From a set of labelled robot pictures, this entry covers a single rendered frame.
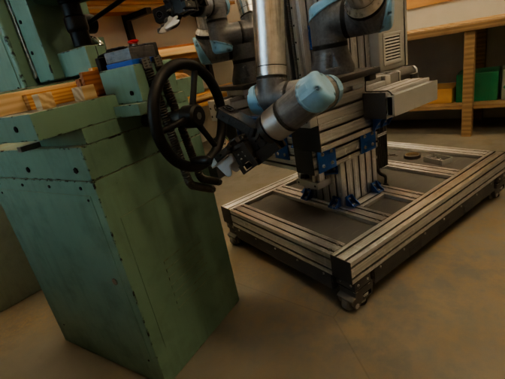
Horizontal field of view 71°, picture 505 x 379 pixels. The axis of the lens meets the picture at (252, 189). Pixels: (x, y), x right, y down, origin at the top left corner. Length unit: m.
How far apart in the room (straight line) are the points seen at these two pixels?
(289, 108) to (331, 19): 0.56
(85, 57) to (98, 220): 0.46
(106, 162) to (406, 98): 0.95
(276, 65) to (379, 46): 0.84
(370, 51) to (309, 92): 0.99
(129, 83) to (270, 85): 0.35
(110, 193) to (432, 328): 1.08
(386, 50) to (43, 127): 1.32
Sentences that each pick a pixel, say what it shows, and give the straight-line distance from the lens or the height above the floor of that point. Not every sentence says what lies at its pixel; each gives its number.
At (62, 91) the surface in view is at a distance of 1.13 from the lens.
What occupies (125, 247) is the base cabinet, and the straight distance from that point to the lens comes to 1.04.
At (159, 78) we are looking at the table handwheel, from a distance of 0.87.
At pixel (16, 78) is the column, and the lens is 1.31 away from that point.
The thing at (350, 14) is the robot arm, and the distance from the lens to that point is 1.18.
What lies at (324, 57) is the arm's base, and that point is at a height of 0.88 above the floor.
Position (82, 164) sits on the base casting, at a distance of 0.97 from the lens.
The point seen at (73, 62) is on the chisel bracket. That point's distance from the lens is 1.20.
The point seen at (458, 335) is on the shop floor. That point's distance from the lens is 1.37.
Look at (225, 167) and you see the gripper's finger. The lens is 0.87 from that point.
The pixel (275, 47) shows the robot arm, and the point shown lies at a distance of 0.87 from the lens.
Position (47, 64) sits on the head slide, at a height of 1.01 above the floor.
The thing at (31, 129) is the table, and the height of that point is 0.87.
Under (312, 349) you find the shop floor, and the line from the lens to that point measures 1.30.
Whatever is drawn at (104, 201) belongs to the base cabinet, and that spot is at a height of 0.65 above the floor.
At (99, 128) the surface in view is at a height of 0.83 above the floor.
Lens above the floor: 0.93
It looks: 21 degrees down
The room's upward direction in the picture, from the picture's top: 11 degrees counter-clockwise
